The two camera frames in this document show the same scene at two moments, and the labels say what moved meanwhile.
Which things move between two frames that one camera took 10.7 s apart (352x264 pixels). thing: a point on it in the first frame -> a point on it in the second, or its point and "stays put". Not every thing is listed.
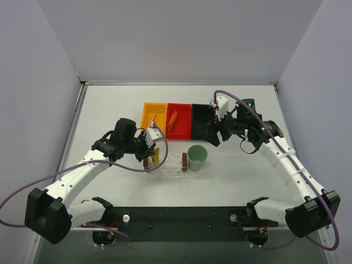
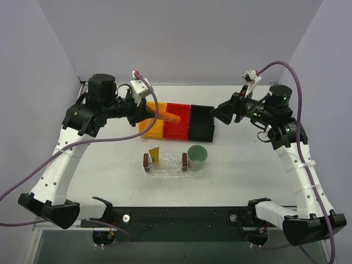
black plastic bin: (201, 114) stays put
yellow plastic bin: (149, 109) stays put
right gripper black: (219, 128) -> (237, 107)
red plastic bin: (182, 127) stays put
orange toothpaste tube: (172, 121) -> (166, 116)
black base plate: (187, 224) stays put
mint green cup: (197, 155) stays put
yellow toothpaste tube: (155, 158) stays put
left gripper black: (144, 152) -> (135, 110)
